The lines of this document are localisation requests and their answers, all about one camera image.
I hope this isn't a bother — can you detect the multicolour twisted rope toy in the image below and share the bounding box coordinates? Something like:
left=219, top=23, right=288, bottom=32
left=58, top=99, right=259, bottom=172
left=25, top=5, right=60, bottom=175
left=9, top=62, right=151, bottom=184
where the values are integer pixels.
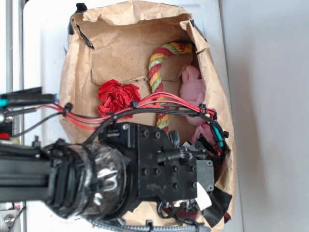
left=148, top=42, right=192, bottom=132

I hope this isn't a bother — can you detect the white ribbon cable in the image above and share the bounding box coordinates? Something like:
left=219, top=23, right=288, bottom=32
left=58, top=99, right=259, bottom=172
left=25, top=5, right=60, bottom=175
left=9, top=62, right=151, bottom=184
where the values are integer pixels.
left=196, top=182, right=212, bottom=211

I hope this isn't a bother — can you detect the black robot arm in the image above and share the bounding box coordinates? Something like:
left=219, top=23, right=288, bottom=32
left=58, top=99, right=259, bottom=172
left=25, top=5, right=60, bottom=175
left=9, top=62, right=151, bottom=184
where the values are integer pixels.
left=0, top=123, right=214, bottom=221

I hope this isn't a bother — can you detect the grey braided cable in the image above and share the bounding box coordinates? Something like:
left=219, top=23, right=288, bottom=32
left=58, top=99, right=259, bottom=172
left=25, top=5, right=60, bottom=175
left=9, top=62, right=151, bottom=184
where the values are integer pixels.
left=84, top=217, right=212, bottom=232

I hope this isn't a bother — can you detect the red crumpled paper ball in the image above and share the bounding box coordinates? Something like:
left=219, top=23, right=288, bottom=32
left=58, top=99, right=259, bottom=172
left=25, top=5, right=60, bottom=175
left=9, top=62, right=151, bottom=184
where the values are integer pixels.
left=97, top=79, right=141, bottom=116

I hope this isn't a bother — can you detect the brown paper bag box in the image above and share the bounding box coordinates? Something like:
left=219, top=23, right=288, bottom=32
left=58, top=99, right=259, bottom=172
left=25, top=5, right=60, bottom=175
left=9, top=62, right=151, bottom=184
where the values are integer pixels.
left=58, top=0, right=236, bottom=229

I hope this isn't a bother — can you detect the pink plush bunny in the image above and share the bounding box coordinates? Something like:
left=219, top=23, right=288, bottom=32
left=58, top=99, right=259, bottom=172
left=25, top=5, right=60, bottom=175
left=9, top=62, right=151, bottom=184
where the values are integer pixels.
left=180, top=65, right=215, bottom=146

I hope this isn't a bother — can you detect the red black wire bundle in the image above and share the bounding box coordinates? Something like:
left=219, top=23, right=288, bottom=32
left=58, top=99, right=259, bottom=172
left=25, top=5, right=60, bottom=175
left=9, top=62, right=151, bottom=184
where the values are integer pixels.
left=0, top=87, right=230, bottom=165

